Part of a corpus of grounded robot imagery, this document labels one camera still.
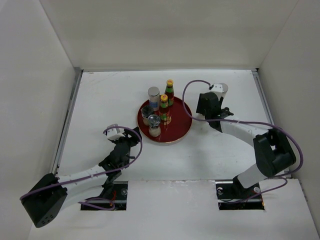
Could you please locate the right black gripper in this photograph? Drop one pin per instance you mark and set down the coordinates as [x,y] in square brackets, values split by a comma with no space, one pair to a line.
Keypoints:
[200,108]

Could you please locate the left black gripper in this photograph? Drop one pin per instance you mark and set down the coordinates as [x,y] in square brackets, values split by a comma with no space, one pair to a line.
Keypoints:
[133,133]

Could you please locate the black grinder-top shaker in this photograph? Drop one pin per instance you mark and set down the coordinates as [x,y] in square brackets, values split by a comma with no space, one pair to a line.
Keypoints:
[154,125]
[225,112]

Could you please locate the black-cap glass jar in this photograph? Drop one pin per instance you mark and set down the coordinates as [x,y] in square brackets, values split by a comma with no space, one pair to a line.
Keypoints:
[146,111]

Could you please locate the sauce bottle yellow cap front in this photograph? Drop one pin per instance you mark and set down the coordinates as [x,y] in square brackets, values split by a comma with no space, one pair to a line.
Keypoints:
[164,110]

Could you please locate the sauce bottle yellow cap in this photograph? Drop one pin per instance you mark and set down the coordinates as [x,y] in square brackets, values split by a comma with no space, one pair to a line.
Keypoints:
[169,91]
[164,110]

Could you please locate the silver-lid spice jar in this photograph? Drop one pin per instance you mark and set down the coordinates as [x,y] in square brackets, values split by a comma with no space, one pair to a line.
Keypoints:
[154,97]
[224,90]

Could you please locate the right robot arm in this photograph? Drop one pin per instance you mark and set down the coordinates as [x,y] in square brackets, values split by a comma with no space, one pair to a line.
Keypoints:
[272,150]

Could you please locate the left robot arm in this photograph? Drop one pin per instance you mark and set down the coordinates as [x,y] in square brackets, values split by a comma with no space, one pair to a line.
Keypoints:
[52,194]

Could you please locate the red round lacquer tray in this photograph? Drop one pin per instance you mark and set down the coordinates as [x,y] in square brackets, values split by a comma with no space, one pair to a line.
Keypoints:
[178,127]

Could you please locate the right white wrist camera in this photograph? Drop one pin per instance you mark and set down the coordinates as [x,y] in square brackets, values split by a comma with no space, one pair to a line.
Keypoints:
[217,89]

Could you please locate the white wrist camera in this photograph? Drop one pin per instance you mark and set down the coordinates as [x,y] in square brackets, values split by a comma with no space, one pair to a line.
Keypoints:
[113,132]
[217,89]

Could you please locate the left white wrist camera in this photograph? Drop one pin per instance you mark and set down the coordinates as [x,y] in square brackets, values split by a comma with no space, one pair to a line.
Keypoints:
[113,132]

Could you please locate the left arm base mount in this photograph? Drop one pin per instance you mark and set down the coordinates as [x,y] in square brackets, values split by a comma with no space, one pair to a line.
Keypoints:
[113,198]

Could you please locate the left metal table rail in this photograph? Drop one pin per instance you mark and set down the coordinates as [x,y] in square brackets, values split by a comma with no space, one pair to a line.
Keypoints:
[66,124]

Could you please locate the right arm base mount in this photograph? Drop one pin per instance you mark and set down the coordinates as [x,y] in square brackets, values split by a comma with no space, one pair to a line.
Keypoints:
[229,199]

